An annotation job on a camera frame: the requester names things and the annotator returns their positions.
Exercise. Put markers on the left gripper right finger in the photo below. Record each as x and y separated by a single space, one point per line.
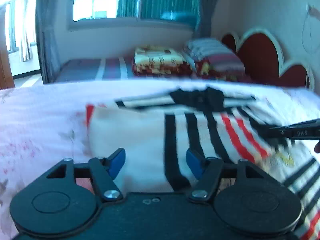
208 172

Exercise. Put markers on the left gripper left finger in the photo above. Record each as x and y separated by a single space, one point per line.
103 171

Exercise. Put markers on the striped knit children's sweater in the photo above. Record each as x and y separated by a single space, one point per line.
156 132

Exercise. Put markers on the white floral bed sheet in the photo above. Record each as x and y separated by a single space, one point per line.
46 189

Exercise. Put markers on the red white scalloped headboard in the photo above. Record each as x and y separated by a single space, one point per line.
263 58

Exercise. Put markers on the striped side bed mattress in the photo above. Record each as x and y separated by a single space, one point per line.
76 70

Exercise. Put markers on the striped pillow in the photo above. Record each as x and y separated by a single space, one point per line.
210 59

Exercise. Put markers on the folded yellow patterned blanket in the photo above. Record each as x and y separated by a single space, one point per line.
159 61

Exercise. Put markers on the brown wooden door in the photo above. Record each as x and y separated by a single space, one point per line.
6 78

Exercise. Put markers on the blue curtain left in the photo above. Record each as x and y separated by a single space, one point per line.
48 54

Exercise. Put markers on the blue curtain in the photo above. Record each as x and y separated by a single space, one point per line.
48 54
206 10

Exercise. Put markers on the blue curtain right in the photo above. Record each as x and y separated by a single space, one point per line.
206 10

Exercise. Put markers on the white balcony curtain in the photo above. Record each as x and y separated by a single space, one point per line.
25 48

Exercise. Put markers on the large window with frame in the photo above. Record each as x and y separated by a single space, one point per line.
98 13

